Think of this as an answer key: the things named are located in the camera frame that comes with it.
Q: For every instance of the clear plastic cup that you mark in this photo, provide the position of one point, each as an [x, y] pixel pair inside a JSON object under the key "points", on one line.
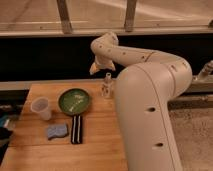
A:
{"points": [[41, 106]]}

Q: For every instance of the metal frame post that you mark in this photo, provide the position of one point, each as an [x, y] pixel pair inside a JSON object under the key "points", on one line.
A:
{"points": [[64, 16], [130, 15]]}

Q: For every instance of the metal frame post right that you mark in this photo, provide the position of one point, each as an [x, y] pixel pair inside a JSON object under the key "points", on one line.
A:
{"points": [[130, 15]]}

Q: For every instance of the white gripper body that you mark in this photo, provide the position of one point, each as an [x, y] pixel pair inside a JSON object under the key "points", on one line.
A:
{"points": [[101, 63]]}

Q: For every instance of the grey fixture at right edge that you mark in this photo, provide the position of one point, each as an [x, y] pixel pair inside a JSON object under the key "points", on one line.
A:
{"points": [[204, 72]]}

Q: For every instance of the black striped bar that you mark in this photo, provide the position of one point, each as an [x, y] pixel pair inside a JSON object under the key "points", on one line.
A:
{"points": [[76, 130]]}

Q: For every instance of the blue sponge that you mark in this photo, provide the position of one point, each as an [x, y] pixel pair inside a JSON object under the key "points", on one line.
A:
{"points": [[56, 131]]}

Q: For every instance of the metal frame post left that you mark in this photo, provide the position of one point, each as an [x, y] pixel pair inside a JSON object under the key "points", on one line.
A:
{"points": [[64, 16]]}

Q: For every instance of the dark objects at left edge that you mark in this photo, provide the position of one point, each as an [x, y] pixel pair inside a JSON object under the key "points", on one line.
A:
{"points": [[5, 135]]}

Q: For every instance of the green round plate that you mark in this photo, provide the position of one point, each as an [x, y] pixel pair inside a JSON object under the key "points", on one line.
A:
{"points": [[74, 101]]}

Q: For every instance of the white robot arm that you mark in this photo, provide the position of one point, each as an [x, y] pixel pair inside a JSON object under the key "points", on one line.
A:
{"points": [[149, 80]]}

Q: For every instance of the clear plastic bottle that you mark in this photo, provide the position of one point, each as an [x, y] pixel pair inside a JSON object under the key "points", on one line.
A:
{"points": [[107, 86]]}

